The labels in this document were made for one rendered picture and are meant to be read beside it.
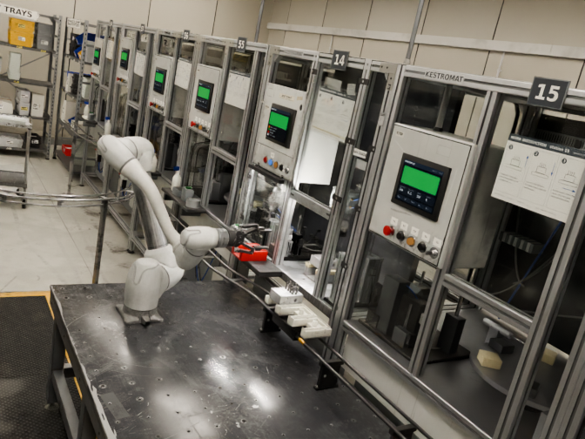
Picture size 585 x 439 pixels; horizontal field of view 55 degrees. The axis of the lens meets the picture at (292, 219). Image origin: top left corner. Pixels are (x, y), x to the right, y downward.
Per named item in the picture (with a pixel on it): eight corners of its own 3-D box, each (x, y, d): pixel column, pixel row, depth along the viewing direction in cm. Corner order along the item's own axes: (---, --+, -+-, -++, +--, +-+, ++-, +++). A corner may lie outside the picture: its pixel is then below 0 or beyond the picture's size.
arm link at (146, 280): (116, 304, 259) (121, 260, 253) (137, 292, 276) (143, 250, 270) (146, 314, 255) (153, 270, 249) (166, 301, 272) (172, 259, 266)
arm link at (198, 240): (216, 221, 255) (205, 237, 264) (183, 220, 246) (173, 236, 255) (221, 241, 250) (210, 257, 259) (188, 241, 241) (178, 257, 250)
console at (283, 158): (248, 161, 323) (263, 81, 312) (290, 165, 339) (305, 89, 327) (285, 181, 290) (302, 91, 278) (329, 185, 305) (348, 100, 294)
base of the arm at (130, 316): (127, 328, 250) (128, 317, 249) (114, 307, 268) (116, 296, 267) (166, 326, 260) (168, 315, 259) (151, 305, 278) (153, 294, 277)
